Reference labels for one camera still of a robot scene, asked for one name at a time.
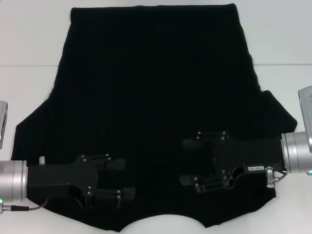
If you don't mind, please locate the black t-shirt with FREE print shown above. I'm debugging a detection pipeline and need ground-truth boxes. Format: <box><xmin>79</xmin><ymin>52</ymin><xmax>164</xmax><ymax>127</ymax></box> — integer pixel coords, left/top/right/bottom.
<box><xmin>11</xmin><ymin>2</ymin><xmax>298</xmax><ymax>234</ymax></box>

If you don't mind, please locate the left arm cable with plug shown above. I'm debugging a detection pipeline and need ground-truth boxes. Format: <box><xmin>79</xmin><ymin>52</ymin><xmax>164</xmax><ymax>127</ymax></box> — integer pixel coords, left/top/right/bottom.
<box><xmin>0</xmin><ymin>197</ymin><xmax>51</xmax><ymax>215</ymax></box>

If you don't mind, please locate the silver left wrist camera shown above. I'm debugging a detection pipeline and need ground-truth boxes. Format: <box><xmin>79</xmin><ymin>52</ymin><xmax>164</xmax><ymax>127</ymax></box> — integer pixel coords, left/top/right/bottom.
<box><xmin>0</xmin><ymin>100</ymin><xmax>8</xmax><ymax>150</ymax></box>

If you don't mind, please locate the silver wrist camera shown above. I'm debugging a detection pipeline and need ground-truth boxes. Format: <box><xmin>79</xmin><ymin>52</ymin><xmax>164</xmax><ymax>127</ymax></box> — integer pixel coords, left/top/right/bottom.
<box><xmin>297</xmin><ymin>84</ymin><xmax>312</xmax><ymax>155</ymax></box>
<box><xmin>0</xmin><ymin>100</ymin><xmax>8</xmax><ymax>150</ymax></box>

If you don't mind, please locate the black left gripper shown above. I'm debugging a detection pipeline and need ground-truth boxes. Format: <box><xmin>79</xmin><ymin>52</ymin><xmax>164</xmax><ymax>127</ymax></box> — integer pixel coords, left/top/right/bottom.
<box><xmin>26</xmin><ymin>153</ymin><xmax>136</xmax><ymax>210</ymax></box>

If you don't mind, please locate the right arm cable with plug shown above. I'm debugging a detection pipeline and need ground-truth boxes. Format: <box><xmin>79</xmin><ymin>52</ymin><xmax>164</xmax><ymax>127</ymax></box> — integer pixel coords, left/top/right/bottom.
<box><xmin>265</xmin><ymin>166</ymin><xmax>290</xmax><ymax>189</ymax></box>

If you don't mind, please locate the arm cable with plug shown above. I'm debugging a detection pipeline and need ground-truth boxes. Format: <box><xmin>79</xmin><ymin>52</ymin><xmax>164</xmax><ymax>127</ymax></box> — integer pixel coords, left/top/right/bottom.
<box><xmin>265</xmin><ymin>166</ymin><xmax>290</xmax><ymax>189</ymax></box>
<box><xmin>0</xmin><ymin>197</ymin><xmax>51</xmax><ymax>215</ymax></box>

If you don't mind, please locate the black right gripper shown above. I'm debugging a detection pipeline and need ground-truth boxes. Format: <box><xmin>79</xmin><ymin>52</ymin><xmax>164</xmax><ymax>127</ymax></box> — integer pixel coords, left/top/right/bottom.
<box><xmin>179</xmin><ymin>131</ymin><xmax>285</xmax><ymax>195</ymax></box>

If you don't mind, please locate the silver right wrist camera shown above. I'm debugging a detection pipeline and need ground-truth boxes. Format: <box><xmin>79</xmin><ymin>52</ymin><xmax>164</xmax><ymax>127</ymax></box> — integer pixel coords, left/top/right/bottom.
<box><xmin>297</xmin><ymin>84</ymin><xmax>312</xmax><ymax>155</ymax></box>

